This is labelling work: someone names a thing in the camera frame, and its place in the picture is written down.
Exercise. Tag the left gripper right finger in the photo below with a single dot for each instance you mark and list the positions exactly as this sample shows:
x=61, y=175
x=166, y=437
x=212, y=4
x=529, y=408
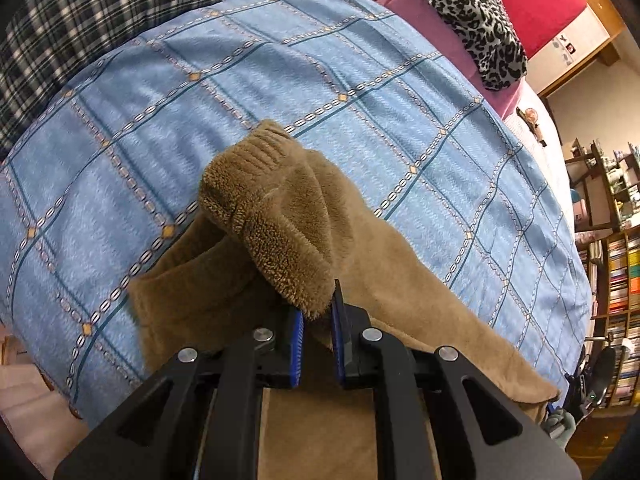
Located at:
x=437, y=416

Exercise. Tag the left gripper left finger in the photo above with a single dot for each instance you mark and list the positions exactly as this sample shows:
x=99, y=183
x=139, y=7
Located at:
x=198, y=416

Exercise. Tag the brown fleece pants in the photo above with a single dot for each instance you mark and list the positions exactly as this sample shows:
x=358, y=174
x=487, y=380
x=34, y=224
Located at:
x=279, y=224

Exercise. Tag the green gloved right hand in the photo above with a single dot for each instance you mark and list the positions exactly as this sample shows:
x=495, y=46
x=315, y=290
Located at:
x=560, y=426

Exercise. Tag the pink curtain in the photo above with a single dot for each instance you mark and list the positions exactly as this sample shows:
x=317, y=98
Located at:
x=38, y=417

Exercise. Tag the black office chair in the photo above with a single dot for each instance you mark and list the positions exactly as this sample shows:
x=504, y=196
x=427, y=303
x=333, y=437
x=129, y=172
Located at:
x=592, y=376

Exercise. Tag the wooden bookshelf with books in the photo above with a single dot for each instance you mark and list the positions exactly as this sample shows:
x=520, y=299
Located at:
x=612, y=266

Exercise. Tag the small desktop shelf unit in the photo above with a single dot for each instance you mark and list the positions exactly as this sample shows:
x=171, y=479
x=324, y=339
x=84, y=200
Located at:
x=605, y=189

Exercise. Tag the white bed sheet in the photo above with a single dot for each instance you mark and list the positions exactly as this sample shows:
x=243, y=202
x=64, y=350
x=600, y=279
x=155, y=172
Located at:
x=549, y=157

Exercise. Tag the hair dryer on bed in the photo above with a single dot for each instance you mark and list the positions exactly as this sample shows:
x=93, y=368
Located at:
x=530, y=117

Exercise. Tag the wooden wardrobe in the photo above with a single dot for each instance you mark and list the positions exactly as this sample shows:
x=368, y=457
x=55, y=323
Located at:
x=575, y=47

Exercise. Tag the leopard print blanket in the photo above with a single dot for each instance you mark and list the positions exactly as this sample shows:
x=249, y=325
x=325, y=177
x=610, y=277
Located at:
x=489, y=36

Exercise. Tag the pink quilt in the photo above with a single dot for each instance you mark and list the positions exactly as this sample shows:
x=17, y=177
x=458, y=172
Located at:
x=421, y=16

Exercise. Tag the plaid pillow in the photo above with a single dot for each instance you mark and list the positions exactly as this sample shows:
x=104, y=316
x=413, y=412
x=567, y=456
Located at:
x=44, y=43

